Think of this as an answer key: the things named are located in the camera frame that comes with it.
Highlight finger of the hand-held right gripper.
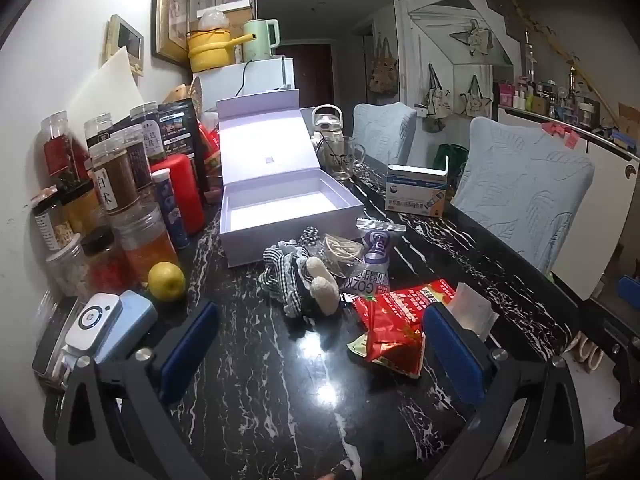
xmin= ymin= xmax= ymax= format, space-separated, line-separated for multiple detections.
xmin=616 ymin=274 xmax=640 ymax=304

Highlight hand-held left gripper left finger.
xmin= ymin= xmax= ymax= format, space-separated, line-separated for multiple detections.
xmin=55 ymin=301 xmax=221 ymax=480

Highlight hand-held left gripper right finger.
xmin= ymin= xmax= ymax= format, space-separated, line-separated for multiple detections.
xmin=422 ymin=303 xmax=586 ymax=480

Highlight clear plastic pouch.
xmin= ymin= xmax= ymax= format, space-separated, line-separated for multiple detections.
xmin=446 ymin=282 xmax=500 ymax=342

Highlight red green snack packet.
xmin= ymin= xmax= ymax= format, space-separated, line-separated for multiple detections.
xmin=347 ymin=295 xmax=427 ymax=379

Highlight purple white snack pouch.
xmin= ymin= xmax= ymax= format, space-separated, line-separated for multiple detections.
xmin=342 ymin=218 xmax=406 ymax=297

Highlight gingham cloth with plush balls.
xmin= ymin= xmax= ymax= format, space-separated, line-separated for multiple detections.
xmin=261 ymin=226 xmax=347 ymax=318

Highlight clear bag of rubber bands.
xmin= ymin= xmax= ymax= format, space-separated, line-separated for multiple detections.
xmin=319 ymin=233 xmax=364 ymax=277

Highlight lavender gift box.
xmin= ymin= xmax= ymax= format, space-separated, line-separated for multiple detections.
xmin=216 ymin=87 xmax=365 ymax=268

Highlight beige slippers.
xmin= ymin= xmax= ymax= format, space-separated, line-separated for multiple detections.
xmin=570 ymin=332 xmax=606 ymax=372

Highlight light blue power bank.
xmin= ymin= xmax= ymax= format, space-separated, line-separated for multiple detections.
xmin=92 ymin=290 xmax=159 ymax=367

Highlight yellow lemon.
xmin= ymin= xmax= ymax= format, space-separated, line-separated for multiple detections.
xmin=147 ymin=261 xmax=187 ymax=302

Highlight blue tablet tube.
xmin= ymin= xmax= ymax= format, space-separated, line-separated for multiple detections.
xmin=151 ymin=169 xmax=191 ymax=251

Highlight dark smartphone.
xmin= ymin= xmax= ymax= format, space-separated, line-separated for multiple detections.
xmin=32 ymin=296 xmax=83 ymax=391

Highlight light blue covered chair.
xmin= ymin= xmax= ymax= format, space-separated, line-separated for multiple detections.
xmin=352 ymin=102 xmax=417 ymax=166
xmin=450 ymin=116 xmax=596 ymax=277

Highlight red bottle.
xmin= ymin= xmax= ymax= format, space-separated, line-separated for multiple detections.
xmin=150 ymin=154 xmax=206 ymax=238

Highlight maroon pouch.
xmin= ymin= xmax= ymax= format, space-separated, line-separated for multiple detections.
xmin=202 ymin=175 xmax=224 ymax=206

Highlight blue white carton box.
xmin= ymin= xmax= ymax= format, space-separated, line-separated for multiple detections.
xmin=385 ymin=155 xmax=451 ymax=218

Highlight cluster of clear food jars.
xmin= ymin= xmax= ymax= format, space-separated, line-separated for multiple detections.
xmin=31 ymin=101 xmax=181 ymax=307

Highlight dark green bag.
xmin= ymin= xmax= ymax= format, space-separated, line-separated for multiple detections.
xmin=436 ymin=143 xmax=471 ymax=182

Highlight red packaging bag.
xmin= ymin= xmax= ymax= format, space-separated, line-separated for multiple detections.
xmin=197 ymin=120 xmax=224 ymax=177

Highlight cluster of cosmetic bottles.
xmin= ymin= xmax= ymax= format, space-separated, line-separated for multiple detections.
xmin=497 ymin=30 xmax=640 ymax=142

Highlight black printed pouch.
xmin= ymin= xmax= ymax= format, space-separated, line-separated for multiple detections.
xmin=159 ymin=97 xmax=211 ymax=196

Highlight glass mug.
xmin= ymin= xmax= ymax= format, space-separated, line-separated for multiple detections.
xmin=320 ymin=136 xmax=367 ymax=182

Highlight white canvas tote bag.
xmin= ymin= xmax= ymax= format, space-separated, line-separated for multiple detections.
xmin=422 ymin=63 xmax=453 ymax=133
xmin=460 ymin=75 xmax=493 ymax=118

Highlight woven basket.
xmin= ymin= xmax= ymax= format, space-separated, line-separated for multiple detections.
xmin=162 ymin=82 xmax=203 ymax=113

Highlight bamboo pole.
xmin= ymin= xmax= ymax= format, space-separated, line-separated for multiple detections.
xmin=510 ymin=0 xmax=621 ymax=131

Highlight white foam board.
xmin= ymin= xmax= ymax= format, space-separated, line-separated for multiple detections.
xmin=65 ymin=46 xmax=146 ymax=126

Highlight white mini fridge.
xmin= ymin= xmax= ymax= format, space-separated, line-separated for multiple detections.
xmin=192 ymin=56 xmax=295 ymax=113

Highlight brown patterned tote bag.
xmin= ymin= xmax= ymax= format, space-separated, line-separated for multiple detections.
xmin=368 ymin=35 xmax=399 ymax=96

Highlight tote bag on hanger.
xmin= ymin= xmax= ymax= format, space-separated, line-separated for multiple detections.
xmin=450 ymin=19 xmax=493 ymax=56

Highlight yellow cooking pot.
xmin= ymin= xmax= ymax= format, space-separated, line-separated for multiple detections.
xmin=186 ymin=27 xmax=256 ymax=73

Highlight dark brown door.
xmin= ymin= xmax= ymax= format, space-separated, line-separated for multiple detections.
xmin=285 ymin=42 xmax=333 ymax=108

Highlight pale green electric kettle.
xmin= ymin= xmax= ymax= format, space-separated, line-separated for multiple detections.
xmin=242 ymin=18 xmax=281 ymax=63

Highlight clear plastic bag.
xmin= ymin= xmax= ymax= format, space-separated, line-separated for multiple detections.
xmin=198 ymin=7 xmax=230 ymax=31

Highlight large framed picture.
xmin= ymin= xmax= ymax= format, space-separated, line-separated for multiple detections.
xmin=151 ymin=0 xmax=192 ymax=67

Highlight black power cable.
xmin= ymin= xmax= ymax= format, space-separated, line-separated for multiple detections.
xmin=235 ymin=59 xmax=252 ymax=97

